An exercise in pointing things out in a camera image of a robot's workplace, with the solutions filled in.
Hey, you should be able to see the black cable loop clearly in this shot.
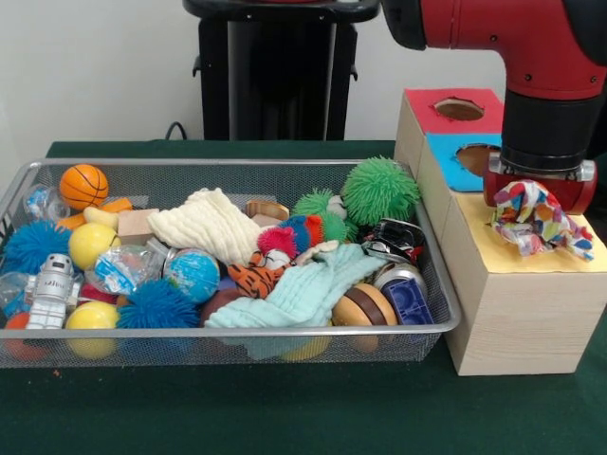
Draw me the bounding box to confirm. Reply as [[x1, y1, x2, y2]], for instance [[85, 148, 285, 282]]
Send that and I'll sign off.
[[164, 121, 192, 141]]

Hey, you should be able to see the blue globe ball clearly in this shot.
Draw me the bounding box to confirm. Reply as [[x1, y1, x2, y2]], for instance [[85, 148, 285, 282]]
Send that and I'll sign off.
[[163, 249, 222, 304]]

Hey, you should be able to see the orange toy basketball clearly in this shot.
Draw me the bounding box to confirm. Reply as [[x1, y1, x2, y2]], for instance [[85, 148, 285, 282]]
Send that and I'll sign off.
[[59, 164, 110, 211]]

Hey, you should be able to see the green spiky toy with eyes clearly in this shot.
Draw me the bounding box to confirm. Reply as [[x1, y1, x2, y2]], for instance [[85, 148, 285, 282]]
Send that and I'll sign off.
[[291, 189, 360, 243]]

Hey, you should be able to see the knotted colourful dotted cloth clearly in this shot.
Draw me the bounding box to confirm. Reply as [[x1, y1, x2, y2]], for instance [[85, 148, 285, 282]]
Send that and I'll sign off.
[[490, 179, 595, 262]]

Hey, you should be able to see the mint green cloth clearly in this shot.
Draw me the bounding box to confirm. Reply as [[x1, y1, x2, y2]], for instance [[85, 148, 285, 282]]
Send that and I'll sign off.
[[203, 242, 388, 331]]

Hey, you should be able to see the cream ribbed cloth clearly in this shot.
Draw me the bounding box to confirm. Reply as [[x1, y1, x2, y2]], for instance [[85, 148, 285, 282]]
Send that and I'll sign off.
[[146, 188, 265, 266]]

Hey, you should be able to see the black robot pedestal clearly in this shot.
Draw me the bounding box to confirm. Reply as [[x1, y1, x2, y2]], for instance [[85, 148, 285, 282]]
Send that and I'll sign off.
[[182, 0, 383, 141]]

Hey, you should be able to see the clear mesh bin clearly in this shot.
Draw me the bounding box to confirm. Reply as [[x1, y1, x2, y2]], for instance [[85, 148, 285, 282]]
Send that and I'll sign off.
[[0, 158, 462, 370]]

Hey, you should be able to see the white toy robot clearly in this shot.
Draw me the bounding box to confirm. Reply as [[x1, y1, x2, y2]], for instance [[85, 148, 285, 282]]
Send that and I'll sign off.
[[23, 253, 82, 331]]

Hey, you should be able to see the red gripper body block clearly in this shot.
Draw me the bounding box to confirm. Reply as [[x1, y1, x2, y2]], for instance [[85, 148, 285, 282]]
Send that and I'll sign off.
[[483, 170, 598, 215]]

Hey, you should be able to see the yellow foam ball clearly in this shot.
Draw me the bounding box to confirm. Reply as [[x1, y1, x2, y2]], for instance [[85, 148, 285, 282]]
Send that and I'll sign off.
[[68, 223, 122, 271]]

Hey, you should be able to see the blue spiky rubber ball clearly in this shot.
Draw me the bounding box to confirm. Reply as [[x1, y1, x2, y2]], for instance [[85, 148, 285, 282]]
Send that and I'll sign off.
[[116, 278, 201, 330]]

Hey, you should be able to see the wooden box with three holes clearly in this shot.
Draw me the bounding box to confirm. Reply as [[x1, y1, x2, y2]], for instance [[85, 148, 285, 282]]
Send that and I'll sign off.
[[394, 87, 607, 376]]

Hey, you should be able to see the green spiky rubber ball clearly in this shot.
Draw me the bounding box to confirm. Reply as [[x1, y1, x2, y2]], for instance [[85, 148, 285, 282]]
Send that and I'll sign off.
[[340, 155, 422, 227]]

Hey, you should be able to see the dark green table cloth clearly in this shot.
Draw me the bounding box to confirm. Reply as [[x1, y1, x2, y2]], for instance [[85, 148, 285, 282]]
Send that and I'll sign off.
[[0, 139, 607, 455]]

